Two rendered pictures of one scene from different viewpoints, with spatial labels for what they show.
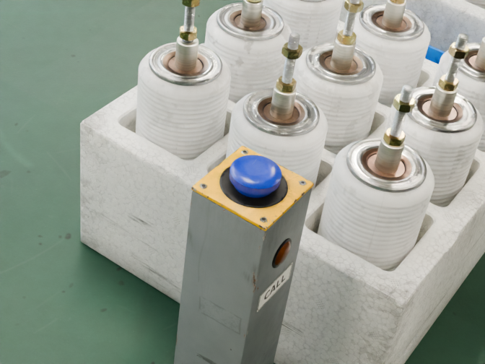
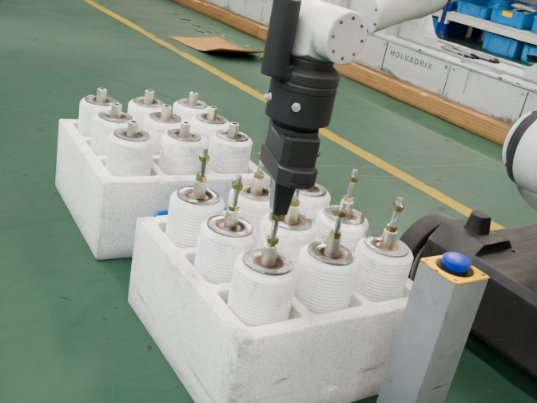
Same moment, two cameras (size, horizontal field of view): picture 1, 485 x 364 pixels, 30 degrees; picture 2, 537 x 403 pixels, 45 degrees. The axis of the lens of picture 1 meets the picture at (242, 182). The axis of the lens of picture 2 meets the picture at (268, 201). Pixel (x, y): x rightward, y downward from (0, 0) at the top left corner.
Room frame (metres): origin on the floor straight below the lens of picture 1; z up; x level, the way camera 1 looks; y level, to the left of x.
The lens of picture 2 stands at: (0.43, 0.86, 0.70)
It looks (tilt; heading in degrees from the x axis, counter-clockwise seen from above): 23 degrees down; 295
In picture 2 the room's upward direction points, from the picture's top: 11 degrees clockwise
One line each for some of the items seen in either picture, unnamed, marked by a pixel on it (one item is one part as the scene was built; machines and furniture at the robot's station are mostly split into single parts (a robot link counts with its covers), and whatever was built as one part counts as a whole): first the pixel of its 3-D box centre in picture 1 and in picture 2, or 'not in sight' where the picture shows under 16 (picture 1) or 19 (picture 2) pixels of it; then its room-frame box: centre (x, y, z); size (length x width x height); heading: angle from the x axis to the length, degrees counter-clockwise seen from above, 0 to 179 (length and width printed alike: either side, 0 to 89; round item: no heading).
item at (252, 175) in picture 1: (254, 179); (455, 264); (0.53, -0.01, 0.32); 0.04 x 0.04 x 0.02
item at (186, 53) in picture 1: (186, 53); (268, 254); (0.78, 0.08, 0.26); 0.02 x 0.02 x 0.03
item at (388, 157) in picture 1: (389, 154); (388, 239); (0.66, -0.13, 0.26); 0.02 x 0.02 x 0.03
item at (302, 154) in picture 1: (268, 182); (318, 302); (0.72, -0.03, 0.16); 0.10 x 0.10 x 0.18
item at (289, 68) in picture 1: (289, 68); (338, 224); (0.72, -0.03, 0.30); 0.01 x 0.01 x 0.08
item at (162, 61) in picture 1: (185, 64); (268, 261); (0.78, 0.08, 0.25); 0.08 x 0.08 x 0.01
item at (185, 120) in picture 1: (179, 133); (256, 313); (0.78, 0.08, 0.16); 0.10 x 0.10 x 0.18
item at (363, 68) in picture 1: (341, 63); (290, 220); (0.82, -0.08, 0.25); 0.08 x 0.08 x 0.01
